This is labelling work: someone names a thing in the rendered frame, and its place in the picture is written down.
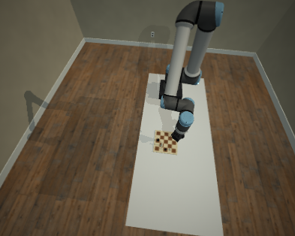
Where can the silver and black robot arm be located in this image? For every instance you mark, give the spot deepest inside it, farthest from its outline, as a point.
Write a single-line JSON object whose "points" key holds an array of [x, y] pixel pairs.
{"points": [[207, 16]]}

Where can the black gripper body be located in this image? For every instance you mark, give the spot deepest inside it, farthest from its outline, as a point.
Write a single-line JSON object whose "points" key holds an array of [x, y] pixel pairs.
{"points": [[176, 136]]}

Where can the brown and cream chessboard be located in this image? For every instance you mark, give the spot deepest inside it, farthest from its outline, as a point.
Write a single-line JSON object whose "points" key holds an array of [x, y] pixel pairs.
{"points": [[167, 140]]}

